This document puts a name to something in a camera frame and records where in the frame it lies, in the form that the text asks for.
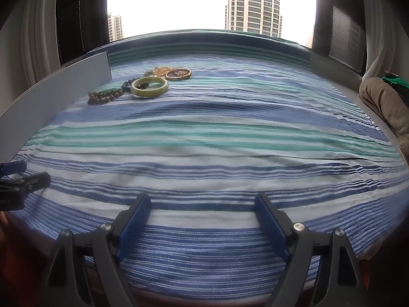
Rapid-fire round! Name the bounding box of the gold beaded bracelet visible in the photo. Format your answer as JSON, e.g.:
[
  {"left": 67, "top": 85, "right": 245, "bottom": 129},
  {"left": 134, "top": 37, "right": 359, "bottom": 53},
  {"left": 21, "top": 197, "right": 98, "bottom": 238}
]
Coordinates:
[{"left": 144, "top": 66, "right": 175, "bottom": 78}]

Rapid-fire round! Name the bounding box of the dark window frame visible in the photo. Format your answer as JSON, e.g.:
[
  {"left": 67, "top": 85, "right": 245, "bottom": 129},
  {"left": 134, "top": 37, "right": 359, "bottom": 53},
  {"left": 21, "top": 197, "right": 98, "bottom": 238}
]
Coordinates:
[{"left": 56, "top": 0, "right": 111, "bottom": 67}]

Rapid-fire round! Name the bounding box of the long grey board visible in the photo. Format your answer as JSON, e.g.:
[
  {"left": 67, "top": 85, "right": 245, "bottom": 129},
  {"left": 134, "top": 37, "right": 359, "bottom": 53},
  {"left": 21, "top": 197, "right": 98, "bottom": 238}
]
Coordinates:
[{"left": 0, "top": 50, "right": 112, "bottom": 167}]

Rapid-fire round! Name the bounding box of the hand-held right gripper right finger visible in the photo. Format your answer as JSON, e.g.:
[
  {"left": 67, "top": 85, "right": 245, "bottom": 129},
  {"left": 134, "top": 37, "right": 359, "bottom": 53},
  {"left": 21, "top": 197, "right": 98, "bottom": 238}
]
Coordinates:
[{"left": 255, "top": 193, "right": 368, "bottom": 307}]

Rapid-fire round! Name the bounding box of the tall apartment tower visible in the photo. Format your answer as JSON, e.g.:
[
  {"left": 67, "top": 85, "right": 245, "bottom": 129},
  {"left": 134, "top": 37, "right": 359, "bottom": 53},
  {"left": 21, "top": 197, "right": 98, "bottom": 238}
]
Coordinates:
[{"left": 224, "top": 0, "right": 283, "bottom": 38}]

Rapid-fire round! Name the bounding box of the wide patterned gold bangle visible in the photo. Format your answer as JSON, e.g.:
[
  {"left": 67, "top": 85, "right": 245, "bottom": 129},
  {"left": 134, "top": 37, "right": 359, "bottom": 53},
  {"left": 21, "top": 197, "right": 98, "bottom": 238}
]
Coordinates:
[{"left": 165, "top": 69, "right": 191, "bottom": 81}]

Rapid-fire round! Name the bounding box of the pale green jade bangle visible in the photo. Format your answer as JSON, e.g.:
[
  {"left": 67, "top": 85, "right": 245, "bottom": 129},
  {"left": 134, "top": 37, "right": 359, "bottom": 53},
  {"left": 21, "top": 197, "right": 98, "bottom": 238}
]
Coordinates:
[{"left": 131, "top": 76, "right": 169, "bottom": 98}]

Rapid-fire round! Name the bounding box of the beige folded cloth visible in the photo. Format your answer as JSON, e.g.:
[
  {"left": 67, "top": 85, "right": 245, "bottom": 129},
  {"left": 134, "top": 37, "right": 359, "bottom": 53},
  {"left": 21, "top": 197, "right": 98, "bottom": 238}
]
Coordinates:
[{"left": 358, "top": 76, "right": 409, "bottom": 156}]

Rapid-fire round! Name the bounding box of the window blind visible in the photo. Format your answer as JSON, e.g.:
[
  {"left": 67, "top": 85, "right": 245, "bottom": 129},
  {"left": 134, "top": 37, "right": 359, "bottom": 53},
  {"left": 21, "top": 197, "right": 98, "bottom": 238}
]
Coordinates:
[{"left": 328, "top": 5, "right": 367, "bottom": 71}]

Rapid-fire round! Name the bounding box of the green cloth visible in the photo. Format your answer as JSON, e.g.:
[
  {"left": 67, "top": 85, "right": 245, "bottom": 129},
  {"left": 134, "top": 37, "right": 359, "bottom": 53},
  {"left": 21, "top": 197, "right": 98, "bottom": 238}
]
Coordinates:
[{"left": 380, "top": 71, "right": 409, "bottom": 89}]

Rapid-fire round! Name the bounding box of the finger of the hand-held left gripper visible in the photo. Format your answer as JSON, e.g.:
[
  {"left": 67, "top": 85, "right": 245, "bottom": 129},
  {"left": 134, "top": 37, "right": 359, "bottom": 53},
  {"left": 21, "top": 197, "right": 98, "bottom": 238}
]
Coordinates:
[
  {"left": 0, "top": 172, "right": 52, "bottom": 196},
  {"left": 0, "top": 161, "right": 28, "bottom": 176}
]

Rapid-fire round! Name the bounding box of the blue green striped bed sheet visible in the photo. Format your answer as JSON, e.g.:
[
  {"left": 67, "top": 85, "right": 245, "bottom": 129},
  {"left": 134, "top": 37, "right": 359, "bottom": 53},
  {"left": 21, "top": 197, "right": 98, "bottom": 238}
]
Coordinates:
[{"left": 9, "top": 29, "right": 401, "bottom": 298}]

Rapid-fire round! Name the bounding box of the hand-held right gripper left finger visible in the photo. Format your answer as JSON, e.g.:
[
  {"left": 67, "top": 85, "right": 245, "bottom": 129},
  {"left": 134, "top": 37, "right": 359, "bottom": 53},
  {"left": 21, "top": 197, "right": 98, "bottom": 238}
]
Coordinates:
[{"left": 43, "top": 192, "right": 151, "bottom": 307}]

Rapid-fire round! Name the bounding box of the white curtain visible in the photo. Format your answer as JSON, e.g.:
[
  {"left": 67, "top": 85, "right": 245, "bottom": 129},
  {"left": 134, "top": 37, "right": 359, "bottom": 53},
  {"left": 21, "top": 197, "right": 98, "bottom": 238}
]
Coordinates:
[
  {"left": 360, "top": 0, "right": 409, "bottom": 80},
  {"left": 20, "top": 0, "right": 62, "bottom": 79}
]

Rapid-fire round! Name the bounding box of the brown green beaded bracelet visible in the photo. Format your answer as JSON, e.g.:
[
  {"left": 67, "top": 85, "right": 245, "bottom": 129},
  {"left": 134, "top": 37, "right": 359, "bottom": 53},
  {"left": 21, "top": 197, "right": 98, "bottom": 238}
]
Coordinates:
[{"left": 88, "top": 88, "right": 126, "bottom": 105}]

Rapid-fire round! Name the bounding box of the black beaded bracelet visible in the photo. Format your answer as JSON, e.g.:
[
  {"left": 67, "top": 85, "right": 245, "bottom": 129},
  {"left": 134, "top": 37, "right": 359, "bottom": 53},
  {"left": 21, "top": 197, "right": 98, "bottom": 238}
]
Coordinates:
[{"left": 121, "top": 77, "right": 149, "bottom": 92}]

